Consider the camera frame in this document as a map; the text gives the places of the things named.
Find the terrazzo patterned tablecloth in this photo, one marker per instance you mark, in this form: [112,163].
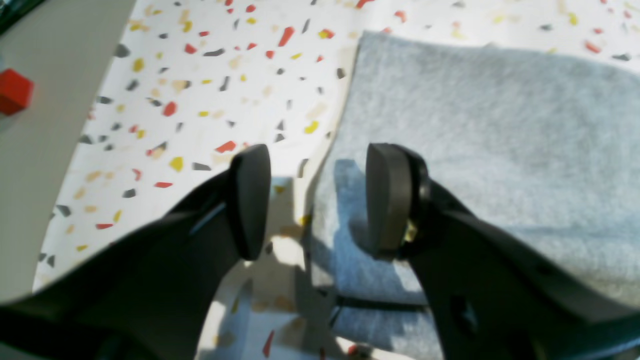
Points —
[195,82]

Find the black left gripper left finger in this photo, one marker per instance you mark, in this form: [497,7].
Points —
[147,295]

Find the red clamp left corner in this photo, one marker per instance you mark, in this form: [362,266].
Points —
[16,92]

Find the grey T-shirt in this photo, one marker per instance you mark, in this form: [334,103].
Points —
[546,147]

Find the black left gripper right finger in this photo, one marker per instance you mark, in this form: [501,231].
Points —
[491,296]

